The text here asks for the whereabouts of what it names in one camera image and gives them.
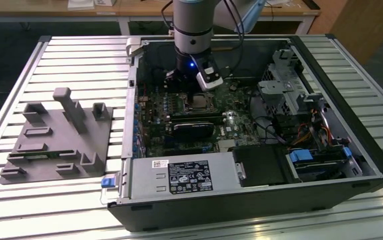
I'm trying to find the CPU socket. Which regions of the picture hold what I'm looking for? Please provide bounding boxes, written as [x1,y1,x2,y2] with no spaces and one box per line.
[180,91,217,112]

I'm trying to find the grey parts rack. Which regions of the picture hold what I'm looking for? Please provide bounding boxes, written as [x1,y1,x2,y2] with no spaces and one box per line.
[0,87,114,185]

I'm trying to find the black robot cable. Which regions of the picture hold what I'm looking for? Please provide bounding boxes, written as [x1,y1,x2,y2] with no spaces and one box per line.
[222,0,247,76]

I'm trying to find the green RAM stick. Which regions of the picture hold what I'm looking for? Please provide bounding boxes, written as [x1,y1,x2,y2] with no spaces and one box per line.
[19,151,61,160]

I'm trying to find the white box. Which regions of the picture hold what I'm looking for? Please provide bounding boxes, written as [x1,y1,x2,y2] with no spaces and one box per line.
[67,0,95,11]

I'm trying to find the black PC case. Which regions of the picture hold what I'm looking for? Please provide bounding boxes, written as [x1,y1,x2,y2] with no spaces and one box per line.
[106,34,383,232]

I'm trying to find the blue disk carrier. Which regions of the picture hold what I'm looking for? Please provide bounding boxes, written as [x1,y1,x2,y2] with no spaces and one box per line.
[288,149,313,165]

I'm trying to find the blue case latch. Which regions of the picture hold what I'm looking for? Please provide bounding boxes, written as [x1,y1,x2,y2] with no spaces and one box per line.
[101,176,118,188]

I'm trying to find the black installed RAM sticks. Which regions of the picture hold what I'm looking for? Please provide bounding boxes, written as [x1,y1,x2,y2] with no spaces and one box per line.
[170,112,222,124]

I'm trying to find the silver CPU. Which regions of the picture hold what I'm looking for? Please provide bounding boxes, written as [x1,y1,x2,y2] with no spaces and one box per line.
[192,94,213,108]

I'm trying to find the wooden cabinet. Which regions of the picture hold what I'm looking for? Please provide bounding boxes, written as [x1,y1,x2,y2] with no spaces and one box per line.
[331,0,383,65]

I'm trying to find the black graphics card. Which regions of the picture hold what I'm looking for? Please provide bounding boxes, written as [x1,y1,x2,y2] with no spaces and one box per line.
[173,121,216,139]

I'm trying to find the small silver heat sink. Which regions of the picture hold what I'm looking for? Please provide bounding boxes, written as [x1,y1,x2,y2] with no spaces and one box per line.
[217,139,237,152]

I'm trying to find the wooden desk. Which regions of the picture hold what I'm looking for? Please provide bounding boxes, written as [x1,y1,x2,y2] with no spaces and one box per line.
[0,0,322,36]

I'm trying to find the green motherboard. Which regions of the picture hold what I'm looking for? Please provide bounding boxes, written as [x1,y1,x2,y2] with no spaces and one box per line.
[135,79,263,158]

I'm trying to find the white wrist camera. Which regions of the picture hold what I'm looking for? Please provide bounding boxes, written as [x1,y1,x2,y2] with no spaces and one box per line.
[190,56,225,93]

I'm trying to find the black internal cable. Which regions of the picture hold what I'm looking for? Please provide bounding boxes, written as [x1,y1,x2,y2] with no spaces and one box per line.
[253,116,289,145]

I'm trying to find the black plastic shroud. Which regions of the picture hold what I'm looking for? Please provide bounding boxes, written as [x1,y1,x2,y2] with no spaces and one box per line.
[231,145,295,188]

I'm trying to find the grey metal drive cage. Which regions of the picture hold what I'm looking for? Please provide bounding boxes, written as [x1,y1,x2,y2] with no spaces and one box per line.
[256,49,326,116]

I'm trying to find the grey power supply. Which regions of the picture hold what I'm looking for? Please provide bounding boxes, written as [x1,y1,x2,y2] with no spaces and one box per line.
[119,152,245,204]

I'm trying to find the orange and yellow wires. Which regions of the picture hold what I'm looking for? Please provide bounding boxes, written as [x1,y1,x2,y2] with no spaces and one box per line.
[291,124,313,146]

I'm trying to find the grey case handle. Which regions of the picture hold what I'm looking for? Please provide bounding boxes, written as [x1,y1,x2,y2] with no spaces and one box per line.
[125,37,145,56]

